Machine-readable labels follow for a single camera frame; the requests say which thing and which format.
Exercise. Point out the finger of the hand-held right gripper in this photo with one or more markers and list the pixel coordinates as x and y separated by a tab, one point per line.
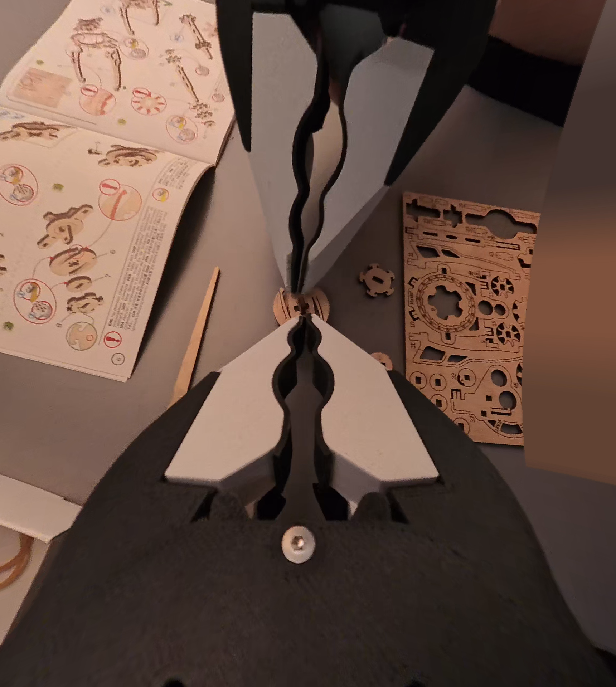
275	107
383	123

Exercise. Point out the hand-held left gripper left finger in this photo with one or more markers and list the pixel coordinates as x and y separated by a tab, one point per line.
222	429

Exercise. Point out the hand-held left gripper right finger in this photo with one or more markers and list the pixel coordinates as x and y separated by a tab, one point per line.
377	429

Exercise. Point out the wooden model assembly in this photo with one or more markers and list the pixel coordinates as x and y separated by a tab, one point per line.
318	307

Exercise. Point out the person's right forearm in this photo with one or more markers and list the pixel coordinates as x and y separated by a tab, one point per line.
544	27

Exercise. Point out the laser-cut wooden parts sheet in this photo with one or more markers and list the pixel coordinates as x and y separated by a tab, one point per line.
501	249

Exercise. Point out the small round wooden disc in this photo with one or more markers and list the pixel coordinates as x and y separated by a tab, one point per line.
380	358

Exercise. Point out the thin wooden stick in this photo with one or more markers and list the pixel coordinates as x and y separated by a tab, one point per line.
200	322

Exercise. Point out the small notched wooden gear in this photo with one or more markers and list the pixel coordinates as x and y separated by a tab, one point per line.
377	291

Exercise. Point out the illustrated instruction booklet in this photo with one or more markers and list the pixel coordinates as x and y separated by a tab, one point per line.
125	300

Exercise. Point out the white cardboard box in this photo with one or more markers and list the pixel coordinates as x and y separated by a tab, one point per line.
12	499

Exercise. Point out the pile of tan rubber bands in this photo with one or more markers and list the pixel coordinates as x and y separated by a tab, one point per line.
24	563

